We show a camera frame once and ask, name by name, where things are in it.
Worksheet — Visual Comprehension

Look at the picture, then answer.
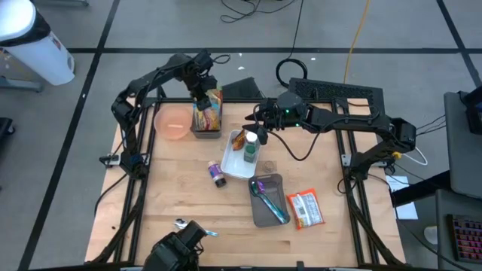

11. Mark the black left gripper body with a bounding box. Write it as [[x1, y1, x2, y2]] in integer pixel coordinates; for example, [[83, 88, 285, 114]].
[[184, 63, 219, 112]]

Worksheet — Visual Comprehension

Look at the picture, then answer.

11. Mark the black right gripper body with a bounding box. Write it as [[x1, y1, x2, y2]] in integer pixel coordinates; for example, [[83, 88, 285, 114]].
[[255, 111, 282, 146]]

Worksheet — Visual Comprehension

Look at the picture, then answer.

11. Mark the orange brown candy pack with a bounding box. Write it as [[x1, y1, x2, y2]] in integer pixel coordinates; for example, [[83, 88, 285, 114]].
[[232, 129, 248, 151]]

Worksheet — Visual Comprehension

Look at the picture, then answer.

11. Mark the green label spice jar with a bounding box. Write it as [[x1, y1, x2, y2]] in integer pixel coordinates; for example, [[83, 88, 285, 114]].
[[243, 131, 261, 163]]

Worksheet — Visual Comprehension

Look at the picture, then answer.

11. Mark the yellow red blue snack bag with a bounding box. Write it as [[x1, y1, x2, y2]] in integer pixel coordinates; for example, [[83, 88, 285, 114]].
[[193, 88, 224, 132]]

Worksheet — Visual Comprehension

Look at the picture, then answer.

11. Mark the purple spoon with teal handle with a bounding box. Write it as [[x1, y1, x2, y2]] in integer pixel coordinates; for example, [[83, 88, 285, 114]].
[[250, 179, 279, 215]]

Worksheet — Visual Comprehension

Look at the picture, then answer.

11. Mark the purple label spice jar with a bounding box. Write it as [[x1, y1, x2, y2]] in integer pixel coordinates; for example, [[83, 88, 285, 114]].
[[207, 160, 227, 188]]

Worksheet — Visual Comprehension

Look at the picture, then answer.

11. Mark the teal silicone spatula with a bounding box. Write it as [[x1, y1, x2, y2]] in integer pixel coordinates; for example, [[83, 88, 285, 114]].
[[259, 191, 289, 225]]

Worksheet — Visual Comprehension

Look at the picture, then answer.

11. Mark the orange ramen packet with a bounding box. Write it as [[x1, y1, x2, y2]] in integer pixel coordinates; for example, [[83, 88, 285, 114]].
[[285, 187, 325, 230]]

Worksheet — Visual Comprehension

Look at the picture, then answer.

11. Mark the spoon with teal patterned handle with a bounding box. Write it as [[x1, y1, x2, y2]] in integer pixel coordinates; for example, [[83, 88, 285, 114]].
[[259, 190, 290, 225], [173, 218, 219, 238]]

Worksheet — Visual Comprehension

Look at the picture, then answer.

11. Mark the black wedge shaped device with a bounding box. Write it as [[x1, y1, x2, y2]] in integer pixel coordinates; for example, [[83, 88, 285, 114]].
[[221, 76, 263, 99]]

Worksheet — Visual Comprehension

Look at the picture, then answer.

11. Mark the white rectangular tray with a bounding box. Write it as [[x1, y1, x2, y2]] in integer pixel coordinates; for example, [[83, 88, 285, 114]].
[[220, 129, 261, 180]]

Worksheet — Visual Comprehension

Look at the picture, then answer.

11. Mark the pink plastic bowl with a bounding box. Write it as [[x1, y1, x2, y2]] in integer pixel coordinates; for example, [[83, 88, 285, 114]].
[[153, 104, 194, 141]]

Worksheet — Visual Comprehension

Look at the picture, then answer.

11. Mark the black perforated computer case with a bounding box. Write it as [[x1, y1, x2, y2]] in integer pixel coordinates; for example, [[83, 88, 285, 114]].
[[286, 77, 387, 125]]

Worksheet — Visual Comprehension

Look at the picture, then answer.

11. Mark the grey rectangular tray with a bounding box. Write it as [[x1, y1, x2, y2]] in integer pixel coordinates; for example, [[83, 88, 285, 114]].
[[248, 173, 291, 228]]

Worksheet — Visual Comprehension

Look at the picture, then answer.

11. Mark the black bulky device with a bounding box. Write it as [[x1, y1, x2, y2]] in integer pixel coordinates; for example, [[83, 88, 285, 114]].
[[142, 220, 208, 271]]

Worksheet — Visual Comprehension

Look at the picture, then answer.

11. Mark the white trash can black rim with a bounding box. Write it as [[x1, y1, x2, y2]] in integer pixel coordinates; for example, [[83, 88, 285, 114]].
[[0, 0, 76, 87]]

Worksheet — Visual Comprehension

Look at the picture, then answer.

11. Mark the grey desk foot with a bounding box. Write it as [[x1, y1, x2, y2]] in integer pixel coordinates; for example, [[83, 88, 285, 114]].
[[0, 76, 43, 93], [32, 0, 90, 7]]

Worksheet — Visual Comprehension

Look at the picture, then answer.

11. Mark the black desk base bar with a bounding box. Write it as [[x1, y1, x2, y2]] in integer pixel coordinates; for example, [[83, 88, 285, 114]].
[[389, 169, 453, 208]]

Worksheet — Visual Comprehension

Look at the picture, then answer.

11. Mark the white paper sheet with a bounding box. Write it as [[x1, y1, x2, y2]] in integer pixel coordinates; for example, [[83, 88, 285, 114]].
[[386, 175, 419, 221]]

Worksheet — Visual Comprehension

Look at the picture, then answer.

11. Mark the grey desk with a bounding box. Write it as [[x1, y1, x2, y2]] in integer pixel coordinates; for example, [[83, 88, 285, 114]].
[[435, 187, 482, 271], [443, 91, 482, 199]]

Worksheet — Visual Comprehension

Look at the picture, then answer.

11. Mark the white computer mouse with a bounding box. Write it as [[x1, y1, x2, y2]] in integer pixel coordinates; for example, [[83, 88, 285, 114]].
[[423, 224, 440, 245]]

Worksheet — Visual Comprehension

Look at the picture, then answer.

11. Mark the backlit black keyboard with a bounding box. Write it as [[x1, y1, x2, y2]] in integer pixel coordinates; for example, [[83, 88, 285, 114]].
[[446, 213, 482, 264]]

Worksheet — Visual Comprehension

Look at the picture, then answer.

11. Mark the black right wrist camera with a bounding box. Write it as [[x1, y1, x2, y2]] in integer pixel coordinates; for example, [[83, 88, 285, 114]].
[[259, 98, 279, 114]]

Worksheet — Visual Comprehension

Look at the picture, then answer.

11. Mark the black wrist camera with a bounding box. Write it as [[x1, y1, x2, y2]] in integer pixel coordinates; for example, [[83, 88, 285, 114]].
[[259, 98, 279, 114], [194, 50, 215, 72]]

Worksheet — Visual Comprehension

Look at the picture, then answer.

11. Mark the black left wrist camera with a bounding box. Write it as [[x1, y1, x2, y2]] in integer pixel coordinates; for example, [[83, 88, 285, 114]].
[[194, 50, 215, 72]]

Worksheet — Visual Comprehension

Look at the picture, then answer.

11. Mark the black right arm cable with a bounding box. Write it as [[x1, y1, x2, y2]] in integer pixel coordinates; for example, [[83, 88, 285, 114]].
[[267, 129, 323, 162]]

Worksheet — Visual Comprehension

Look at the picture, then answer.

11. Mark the black coiled floor cable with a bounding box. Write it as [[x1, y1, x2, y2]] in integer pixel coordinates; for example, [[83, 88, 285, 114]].
[[275, 0, 309, 90]]

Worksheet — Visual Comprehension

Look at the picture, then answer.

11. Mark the thin black floor cable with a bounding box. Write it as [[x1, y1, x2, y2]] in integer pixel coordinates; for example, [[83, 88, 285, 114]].
[[219, 0, 298, 23]]

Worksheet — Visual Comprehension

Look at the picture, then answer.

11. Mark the yellow floor cable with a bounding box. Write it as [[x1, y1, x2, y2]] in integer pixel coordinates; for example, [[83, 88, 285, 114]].
[[342, 0, 373, 84]]

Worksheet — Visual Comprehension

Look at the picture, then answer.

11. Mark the black aluminium table frame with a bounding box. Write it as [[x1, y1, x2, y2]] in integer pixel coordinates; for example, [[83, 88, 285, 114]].
[[84, 96, 406, 271]]

